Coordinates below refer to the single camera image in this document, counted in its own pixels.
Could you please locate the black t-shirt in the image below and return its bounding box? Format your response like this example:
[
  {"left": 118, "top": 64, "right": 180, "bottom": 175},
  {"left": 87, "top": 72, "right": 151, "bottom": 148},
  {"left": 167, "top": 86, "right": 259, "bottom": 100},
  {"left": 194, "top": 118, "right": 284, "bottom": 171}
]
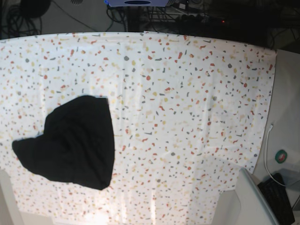
[{"left": 12, "top": 95, "right": 115, "bottom": 190}]

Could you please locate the terrazzo patterned tablecloth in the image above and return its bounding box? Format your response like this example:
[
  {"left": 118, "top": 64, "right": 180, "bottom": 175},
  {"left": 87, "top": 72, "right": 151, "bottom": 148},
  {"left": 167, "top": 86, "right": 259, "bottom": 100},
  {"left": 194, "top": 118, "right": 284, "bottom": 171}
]
[{"left": 0, "top": 32, "right": 277, "bottom": 225}]

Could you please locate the green tape roll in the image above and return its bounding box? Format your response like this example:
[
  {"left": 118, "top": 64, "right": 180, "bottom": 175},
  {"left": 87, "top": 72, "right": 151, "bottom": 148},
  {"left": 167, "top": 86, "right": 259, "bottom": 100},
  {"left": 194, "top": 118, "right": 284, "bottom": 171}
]
[{"left": 275, "top": 150, "right": 287, "bottom": 164}]

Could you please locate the grey laptop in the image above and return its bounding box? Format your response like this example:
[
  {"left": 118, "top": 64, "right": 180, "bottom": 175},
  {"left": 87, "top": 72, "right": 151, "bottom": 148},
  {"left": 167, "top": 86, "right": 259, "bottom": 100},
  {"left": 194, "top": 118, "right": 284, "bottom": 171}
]
[{"left": 235, "top": 168, "right": 279, "bottom": 225}]

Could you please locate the black keyboard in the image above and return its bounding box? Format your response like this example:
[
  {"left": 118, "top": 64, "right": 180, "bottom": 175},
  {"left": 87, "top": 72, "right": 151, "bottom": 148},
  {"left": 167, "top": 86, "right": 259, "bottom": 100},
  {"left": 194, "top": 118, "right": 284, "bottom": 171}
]
[{"left": 258, "top": 178, "right": 295, "bottom": 225}]

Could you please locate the white cable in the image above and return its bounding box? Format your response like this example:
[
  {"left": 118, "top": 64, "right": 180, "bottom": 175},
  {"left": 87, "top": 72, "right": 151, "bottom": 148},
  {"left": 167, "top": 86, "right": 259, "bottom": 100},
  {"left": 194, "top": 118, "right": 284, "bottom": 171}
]
[{"left": 263, "top": 123, "right": 287, "bottom": 187}]

